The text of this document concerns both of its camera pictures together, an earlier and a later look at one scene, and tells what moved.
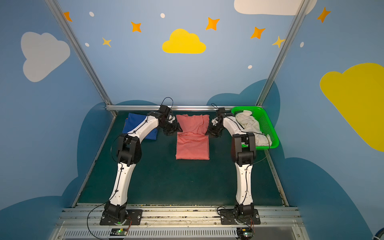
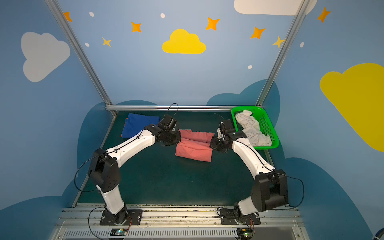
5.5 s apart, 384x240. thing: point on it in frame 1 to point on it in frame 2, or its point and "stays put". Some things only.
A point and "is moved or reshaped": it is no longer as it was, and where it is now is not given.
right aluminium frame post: x=302 y=8 stays put
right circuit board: x=245 y=233 stays put
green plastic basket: x=264 y=123 stays put
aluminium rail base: x=177 y=223 stays put
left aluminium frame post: x=66 y=28 stays put
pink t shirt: x=192 y=143 is moved or reshaped
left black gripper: x=172 y=127 to x=171 y=138
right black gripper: x=214 y=128 to x=219 y=144
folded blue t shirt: x=132 y=120 stays put
